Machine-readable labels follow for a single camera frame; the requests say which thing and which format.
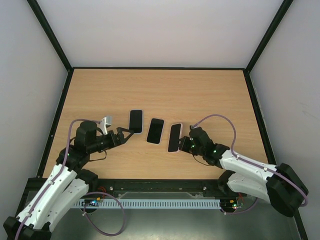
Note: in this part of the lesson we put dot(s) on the lavender phone case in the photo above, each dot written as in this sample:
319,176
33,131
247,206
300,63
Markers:
136,133

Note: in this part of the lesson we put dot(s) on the blue phone black screen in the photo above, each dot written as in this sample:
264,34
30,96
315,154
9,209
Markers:
135,121

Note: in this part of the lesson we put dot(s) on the black front rail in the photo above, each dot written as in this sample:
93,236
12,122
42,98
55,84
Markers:
209,188

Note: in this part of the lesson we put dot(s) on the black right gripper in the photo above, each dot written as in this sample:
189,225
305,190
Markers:
185,144

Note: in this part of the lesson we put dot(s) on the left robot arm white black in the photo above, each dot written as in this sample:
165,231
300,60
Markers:
67,182

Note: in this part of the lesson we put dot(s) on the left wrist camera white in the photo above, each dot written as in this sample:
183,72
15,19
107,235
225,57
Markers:
105,123

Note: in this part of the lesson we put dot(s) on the pink phone case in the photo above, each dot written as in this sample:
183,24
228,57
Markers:
180,135

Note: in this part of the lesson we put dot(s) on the blue phone back up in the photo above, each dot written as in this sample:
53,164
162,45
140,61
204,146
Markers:
155,131

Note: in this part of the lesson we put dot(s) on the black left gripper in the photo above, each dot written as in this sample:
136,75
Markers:
120,140

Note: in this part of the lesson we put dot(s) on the black enclosure frame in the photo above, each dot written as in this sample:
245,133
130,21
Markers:
284,7

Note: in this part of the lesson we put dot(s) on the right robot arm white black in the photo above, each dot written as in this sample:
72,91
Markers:
278,185

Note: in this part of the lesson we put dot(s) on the white slotted cable duct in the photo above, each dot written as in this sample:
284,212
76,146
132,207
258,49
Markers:
201,204

